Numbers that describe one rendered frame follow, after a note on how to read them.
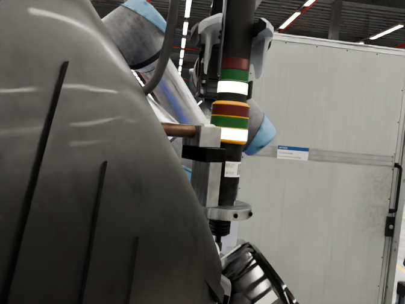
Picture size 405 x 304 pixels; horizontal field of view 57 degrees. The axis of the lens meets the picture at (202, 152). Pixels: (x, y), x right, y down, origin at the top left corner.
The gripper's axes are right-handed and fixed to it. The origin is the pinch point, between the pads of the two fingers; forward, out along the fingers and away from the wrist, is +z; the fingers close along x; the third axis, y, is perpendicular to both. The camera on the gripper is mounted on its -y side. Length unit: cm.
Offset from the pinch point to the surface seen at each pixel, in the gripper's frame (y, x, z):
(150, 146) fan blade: 13.1, 7.3, 23.7
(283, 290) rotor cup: 24.1, -3.3, 11.0
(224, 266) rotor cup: 23.9, 0.9, 6.9
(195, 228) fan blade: 17.4, 4.8, 19.7
